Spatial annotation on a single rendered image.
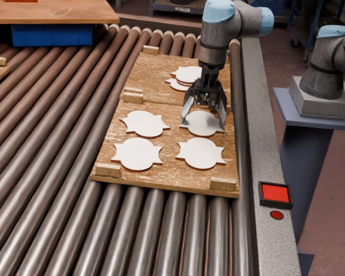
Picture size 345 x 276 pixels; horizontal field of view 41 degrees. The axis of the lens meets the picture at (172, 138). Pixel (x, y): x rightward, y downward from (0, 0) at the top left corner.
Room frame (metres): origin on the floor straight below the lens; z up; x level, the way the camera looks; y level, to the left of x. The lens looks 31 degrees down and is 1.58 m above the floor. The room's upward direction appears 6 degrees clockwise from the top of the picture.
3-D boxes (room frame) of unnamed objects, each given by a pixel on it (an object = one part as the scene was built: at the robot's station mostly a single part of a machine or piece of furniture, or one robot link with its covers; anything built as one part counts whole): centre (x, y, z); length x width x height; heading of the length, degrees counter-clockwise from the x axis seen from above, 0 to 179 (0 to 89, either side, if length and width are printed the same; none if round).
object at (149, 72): (1.50, 0.00, 0.93); 0.41 x 0.35 x 0.02; 178
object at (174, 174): (1.08, 0.00, 0.93); 0.41 x 0.35 x 0.02; 179
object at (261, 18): (1.22, -0.16, 1.24); 0.11 x 0.11 x 0.08; 28
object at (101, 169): (0.88, 0.14, 0.95); 0.06 x 0.02 x 0.03; 89
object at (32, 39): (1.84, 0.55, 0.97); 0.31 x 0.31 x 0.10; 22
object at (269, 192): (0.90, -0.26, 0.92); 0.06 x 0.06 x 0.01; 87
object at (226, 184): (0.88, -0.13, 0.95); 0.06 x 0.02 x 0.03; 89
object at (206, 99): (1.15, -0.08, 1.08); 0.09 x 0.08 x 0.12; 179
